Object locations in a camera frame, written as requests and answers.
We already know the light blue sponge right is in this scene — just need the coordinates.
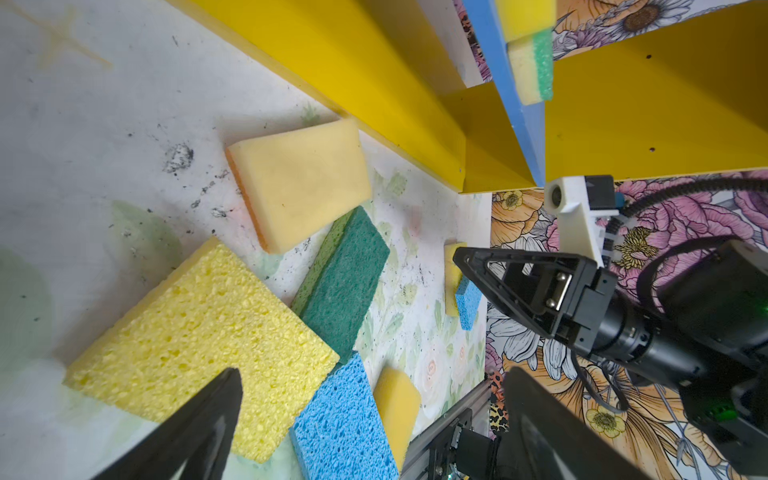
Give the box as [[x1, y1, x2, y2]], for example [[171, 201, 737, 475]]
[[454, 277, 483, 331]]

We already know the yellow porous sponge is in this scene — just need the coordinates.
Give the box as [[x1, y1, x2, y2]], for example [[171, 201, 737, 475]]
[[64, 237, 339, 463]]

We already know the bright yellow sponge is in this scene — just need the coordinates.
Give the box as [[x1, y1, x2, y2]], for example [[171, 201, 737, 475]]
[[495, 0, 556, 43]]

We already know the dark green sponge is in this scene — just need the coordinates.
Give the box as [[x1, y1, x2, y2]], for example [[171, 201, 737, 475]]
[[291, 206, 390, 364]]

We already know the pale yellow sponge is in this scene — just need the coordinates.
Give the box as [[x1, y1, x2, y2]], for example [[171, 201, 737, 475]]
[[225, 119, 372, 254]]

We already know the aluminium front rail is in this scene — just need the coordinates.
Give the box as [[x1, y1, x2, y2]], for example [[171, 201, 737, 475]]
[[400, 379, 491, 480]]

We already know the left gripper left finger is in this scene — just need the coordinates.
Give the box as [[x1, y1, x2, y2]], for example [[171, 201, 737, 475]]
[[96, 368, 243, 479]]

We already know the blue porous sponge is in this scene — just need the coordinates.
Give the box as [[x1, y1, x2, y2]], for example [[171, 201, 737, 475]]
[[290, 354, 399, 480]]

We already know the light green sponge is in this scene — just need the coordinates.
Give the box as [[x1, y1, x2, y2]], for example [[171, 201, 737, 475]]
[[507, 30, 554, 106]]

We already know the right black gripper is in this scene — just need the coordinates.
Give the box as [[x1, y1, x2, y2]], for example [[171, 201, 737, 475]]
[[452, 247, 660, 366]]

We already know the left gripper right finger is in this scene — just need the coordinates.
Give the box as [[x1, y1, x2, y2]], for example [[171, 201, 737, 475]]
[[504, 368, 646, 479]]

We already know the golden yellow sponge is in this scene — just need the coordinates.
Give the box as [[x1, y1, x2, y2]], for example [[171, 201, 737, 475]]
[[373, 366, 421, 473]]

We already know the yellow wooden shelf unit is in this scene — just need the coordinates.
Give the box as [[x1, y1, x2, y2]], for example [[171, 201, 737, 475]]
[[177, 1, 767, 193]]

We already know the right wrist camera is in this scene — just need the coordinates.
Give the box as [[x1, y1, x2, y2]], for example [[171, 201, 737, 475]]
[[544, 175, 619, 268]]

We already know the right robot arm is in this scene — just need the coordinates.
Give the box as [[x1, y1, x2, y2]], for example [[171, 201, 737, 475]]
[[453, 236, 767, 476]]

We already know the small yellow sponge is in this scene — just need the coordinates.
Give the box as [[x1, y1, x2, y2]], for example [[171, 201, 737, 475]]
[[444, 242, 467, 317]]

